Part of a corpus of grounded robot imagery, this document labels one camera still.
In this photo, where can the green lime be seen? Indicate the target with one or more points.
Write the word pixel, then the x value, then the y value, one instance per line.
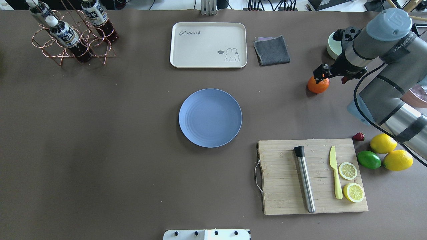
pixel 369 159

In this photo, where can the white camera stand post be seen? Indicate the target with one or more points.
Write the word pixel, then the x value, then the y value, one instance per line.
pixel 209 7

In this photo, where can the lemon slice upper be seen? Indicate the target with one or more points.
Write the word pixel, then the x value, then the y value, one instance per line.
pixel 348 171

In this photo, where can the red strawberry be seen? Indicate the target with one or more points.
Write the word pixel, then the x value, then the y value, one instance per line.
pixel 359 137

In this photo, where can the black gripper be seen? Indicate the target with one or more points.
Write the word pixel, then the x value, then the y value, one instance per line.
pixel 342 66

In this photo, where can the tea bottle front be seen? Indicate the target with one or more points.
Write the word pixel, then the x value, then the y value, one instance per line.
pixel 68 38

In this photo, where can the blue round plate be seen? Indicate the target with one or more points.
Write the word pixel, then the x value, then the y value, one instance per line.
pixel 210 118

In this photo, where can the grey folded cloth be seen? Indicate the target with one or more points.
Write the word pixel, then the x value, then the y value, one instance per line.
pixel 271 50

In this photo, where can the tea bottle back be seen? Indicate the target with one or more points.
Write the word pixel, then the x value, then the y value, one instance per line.
pixel 40 11

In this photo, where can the cream rabbit tray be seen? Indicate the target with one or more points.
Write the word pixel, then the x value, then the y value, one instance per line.
pixel 208 45

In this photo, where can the mint green bowl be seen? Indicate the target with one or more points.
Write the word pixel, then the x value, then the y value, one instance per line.
pixel 333 47

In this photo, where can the yellow lemon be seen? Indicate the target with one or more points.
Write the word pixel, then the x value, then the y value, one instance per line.
pixel 398 160
pixel 383 144

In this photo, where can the copper wire bottle rack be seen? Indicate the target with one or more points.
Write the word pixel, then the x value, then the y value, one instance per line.
pixel 73 15

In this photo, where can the white base plate bolts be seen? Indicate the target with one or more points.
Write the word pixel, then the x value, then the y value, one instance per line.
pixel 208 234

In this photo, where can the yellow plastic knife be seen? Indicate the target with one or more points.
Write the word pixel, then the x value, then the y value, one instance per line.
pixel 333 163

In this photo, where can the pink bowl with ice cubes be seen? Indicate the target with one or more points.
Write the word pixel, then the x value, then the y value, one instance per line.
pixel 416 97

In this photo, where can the lemon slice lower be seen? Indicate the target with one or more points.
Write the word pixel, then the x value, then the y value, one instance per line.
pixel 353 192

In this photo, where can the lemon slice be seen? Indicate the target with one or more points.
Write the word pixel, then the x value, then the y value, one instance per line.
pixel 353 192
pixel 348 171

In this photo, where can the yellow lemon lower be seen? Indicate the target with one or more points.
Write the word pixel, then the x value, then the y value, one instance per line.
pixel 398 160

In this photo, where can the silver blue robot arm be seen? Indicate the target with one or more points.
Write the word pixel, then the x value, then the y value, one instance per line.
pixel 389 37

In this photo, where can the tea bottle middle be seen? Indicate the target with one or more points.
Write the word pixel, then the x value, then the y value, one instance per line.
pixel 98 17

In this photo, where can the yellow lemon upper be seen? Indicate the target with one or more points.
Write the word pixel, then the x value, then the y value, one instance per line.
pixel 383 144

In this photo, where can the steel muddler black tip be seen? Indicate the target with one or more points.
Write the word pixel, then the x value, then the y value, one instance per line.
pixel 309 198

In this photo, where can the bamboo cutting board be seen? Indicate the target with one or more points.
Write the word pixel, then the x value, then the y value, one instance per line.
pixel 281 182

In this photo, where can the tea bottle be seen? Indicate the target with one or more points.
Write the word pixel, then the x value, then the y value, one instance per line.
pixel 40 11
pixel 68 38
pixel 98 17

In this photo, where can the orange mandarin fruit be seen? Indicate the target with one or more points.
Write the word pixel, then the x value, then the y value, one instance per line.
pixel 318 88

